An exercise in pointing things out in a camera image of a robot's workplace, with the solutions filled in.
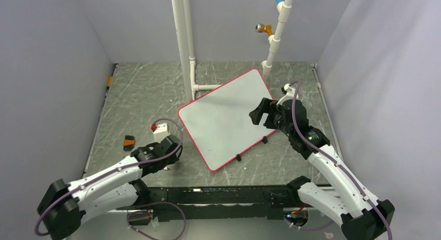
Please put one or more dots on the pink framed whiteboard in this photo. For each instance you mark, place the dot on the pink framed whiteboard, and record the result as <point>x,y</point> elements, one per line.
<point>218,122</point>

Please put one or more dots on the orange camera on pipe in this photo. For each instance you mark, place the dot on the orange camera on pipe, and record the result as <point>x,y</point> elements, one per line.
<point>264,28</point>

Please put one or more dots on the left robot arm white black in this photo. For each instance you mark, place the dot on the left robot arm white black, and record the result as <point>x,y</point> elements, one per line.
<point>65,206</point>

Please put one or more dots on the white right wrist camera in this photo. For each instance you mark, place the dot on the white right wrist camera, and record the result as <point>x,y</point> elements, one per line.
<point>289,92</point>

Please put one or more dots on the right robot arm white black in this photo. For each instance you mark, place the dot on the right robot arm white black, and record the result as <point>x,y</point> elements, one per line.
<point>356,210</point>

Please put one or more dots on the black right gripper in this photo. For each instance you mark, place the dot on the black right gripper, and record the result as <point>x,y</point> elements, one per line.
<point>264,107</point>

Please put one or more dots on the orange black whiteboard eraser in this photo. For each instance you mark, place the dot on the orange black whiteboard eraser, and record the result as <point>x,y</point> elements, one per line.
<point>129,143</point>

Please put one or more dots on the white PVC pipe frame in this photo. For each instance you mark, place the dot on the white PVC pipe frame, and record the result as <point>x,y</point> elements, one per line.
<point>224,30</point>

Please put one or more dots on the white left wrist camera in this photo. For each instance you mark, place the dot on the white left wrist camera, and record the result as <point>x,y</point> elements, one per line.
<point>160,131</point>

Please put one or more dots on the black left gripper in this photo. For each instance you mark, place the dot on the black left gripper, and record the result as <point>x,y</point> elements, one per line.
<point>172,160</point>

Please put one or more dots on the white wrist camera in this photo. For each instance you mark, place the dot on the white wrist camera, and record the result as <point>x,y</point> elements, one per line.
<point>160,131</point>
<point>289,92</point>

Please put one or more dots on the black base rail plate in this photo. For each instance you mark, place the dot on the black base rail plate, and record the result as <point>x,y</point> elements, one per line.
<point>218,202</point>

